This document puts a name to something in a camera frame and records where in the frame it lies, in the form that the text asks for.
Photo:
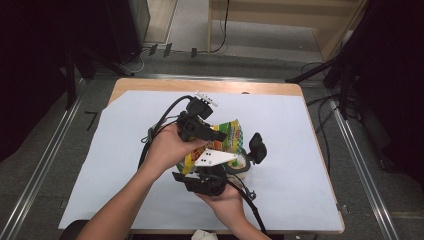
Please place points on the white crumpled paper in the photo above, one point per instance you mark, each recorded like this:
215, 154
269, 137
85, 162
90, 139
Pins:
203, 235

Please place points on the person's right hand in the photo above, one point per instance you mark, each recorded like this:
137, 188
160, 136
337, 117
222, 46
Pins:
226, 206

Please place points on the white table sheet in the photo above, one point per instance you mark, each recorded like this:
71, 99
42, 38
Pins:
283, 133

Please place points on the dark curtain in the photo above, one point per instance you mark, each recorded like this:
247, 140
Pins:
26, 66
393, 66

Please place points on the person's left hand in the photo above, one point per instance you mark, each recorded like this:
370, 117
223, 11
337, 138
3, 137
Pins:
166, 150

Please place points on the black hex key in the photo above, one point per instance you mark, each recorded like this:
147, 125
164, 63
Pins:
93, 120

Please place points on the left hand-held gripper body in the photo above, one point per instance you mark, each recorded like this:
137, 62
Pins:
191, 128

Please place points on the black cabinet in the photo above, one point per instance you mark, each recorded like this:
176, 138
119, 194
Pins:
126, 26

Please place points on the wooden shelf frame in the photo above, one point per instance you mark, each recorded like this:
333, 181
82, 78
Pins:
283, 16

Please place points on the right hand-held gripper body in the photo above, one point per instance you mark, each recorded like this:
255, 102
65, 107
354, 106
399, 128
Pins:
210, 185

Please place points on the black floor bracket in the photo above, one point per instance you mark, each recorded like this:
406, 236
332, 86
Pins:
194, 53
167, 50
153, 49

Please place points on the wooden table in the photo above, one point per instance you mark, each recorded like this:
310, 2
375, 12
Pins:
200, 86

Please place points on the metal floor rail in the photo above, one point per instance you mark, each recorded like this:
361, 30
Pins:
365, 175
38, 176
213, 78

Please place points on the black tripod stand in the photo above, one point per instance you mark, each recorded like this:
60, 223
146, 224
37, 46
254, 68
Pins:
310, 71

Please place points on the yellow green spout pouch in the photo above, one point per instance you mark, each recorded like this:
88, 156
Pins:
230, 133

